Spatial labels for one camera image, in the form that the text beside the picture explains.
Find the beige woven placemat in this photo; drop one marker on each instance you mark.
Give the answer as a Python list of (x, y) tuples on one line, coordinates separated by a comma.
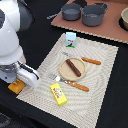
[(82, 108)]

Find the small grey pot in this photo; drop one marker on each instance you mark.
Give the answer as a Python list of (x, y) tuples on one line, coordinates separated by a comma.
[(71, 12)]

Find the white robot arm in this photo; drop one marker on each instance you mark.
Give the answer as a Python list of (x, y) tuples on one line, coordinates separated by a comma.
[(15, 16)]

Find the round beige plate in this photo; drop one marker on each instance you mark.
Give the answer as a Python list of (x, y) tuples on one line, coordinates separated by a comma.
[(67, 73)]

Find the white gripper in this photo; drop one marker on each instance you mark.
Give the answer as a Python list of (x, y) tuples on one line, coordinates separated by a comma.
[(9, 74)]

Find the wooden handled knife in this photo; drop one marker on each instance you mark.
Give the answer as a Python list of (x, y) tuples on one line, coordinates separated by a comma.
[(83, 58)]

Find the yellow butter box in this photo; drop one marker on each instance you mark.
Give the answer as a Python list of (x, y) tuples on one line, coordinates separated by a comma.
[(58, 94)]

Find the wooden handled fork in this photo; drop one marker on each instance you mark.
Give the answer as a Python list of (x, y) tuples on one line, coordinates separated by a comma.
[(76, 85)]

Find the blue milk carton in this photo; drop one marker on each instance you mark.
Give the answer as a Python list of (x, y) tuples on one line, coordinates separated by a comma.
[(70, 39)]

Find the beige bowl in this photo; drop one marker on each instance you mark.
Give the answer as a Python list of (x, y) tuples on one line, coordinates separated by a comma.
[(124, 16)]

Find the orange bread loaf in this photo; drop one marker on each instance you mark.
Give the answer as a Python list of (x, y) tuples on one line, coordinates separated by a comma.
[(16, 86)]

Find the pink brown board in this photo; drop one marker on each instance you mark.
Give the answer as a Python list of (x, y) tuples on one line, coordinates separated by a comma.
[(109, 28)]

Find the large grey pot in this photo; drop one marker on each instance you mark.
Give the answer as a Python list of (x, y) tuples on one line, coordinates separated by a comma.
[(92, 15)]

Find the brown sausage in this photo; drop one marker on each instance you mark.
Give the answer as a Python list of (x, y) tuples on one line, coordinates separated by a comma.
[(73, 67)]

